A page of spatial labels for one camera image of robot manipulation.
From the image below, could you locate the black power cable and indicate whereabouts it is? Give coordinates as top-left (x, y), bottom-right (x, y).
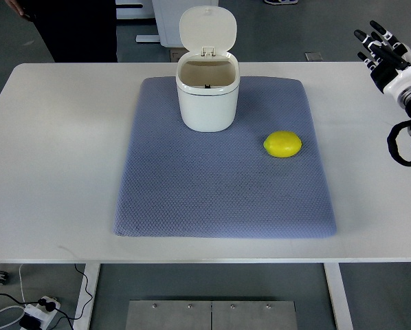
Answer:
top-left (0, 263), bottom-right (93, 321)

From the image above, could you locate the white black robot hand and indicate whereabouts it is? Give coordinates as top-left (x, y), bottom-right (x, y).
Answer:
top-left (354, 21), bottom-right (411, 109)

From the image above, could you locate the white table leg right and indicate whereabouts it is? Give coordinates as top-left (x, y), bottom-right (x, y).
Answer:
top-left (324, 263), bottom-right (353, 330)

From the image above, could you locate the white trash bin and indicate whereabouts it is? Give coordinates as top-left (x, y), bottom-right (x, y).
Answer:
top-left (176, 5), bottom-right (241, 132)

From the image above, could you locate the shoe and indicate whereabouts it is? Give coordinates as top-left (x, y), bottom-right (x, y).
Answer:
top-left (263, 0), bottom-right (299, 6)

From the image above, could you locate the blue textured mat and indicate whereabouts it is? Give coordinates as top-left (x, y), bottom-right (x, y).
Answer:
top-left (113, 76), bottom-right (337, 239)

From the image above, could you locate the white table leg left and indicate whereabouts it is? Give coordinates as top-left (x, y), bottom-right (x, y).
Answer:
top-left (73, 263), bottom-right (101, 330)

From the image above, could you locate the metal base plate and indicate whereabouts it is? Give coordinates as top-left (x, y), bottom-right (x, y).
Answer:
top-left (126, 300), bottom-right (298, 329)

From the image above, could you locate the yellow lemon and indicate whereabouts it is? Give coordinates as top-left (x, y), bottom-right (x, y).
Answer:
top-left (263, 131), bottom-right (302, 158)

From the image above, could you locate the white power strip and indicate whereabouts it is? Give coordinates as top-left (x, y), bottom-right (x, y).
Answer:
top-left (19, 296), bottom-right (61, 330)

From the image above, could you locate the person in dark clothes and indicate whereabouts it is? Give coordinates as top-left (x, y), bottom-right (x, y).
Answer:
top-left (6, 0), bottom-right (118, 63)

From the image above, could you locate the white appliance with slot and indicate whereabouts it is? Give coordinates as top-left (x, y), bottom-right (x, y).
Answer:
top-left (115, 0), bottom-right (155, 20)

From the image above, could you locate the white table leg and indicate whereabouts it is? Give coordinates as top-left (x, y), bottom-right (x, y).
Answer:
top-left (73, 263), bottom-right (101, 330)
top-left (324, 263), bottom-right (353, 330)

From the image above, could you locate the white power cable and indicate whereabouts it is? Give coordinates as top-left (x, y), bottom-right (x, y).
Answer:
top-left (0, 264), bottom-right (27, 330)

